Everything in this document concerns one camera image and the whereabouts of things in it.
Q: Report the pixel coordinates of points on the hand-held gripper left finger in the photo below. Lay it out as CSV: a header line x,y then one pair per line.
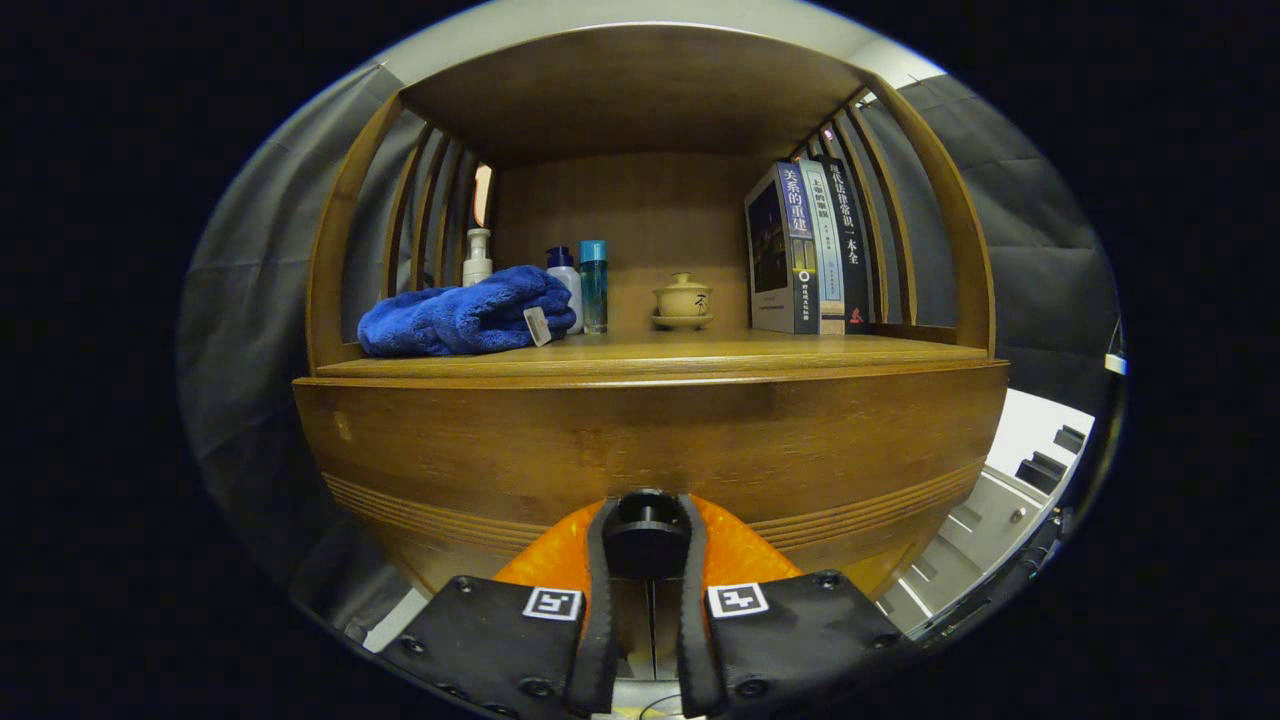
x,y
600,620

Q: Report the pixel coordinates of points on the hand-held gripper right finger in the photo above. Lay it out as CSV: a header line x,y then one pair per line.
x,y
692,630

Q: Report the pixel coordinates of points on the wooden drawer with black knob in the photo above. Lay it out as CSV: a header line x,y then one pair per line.
x,y
600,440

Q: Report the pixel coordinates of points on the wooden cabinet door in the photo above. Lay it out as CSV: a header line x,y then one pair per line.
x,y
667,620
634,620

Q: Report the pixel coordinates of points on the wooden countertop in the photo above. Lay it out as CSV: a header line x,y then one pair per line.
x,y
700,350

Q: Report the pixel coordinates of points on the wooden cabinet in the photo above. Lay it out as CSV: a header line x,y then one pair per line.
x,y
640,100

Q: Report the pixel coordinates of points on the teal bottle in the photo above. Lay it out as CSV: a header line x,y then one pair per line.
x,y
594,290

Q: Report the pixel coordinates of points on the beige lidded teacup with saucer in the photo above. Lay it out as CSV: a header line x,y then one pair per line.
x,y
682,300

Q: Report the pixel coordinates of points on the blue towel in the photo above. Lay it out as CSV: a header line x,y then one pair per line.
x,y
450,320

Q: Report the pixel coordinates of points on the white bottle with blue cap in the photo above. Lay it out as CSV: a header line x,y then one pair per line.
x,y
568,285

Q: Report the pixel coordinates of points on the white pump bottle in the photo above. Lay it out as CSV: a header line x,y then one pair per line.
x,y
477,265

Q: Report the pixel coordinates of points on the white box unit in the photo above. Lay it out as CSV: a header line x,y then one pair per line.
x,y
1020,440

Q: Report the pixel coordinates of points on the blue spine book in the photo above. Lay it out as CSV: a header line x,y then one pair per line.
x,y
780,250

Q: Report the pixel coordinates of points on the pale spine book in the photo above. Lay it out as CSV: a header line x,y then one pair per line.
x,y
828,250

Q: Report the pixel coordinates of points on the black spine book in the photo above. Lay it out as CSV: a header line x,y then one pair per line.
x,y
852,240

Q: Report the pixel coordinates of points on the small black object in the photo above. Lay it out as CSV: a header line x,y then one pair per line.
x,y
1068,438

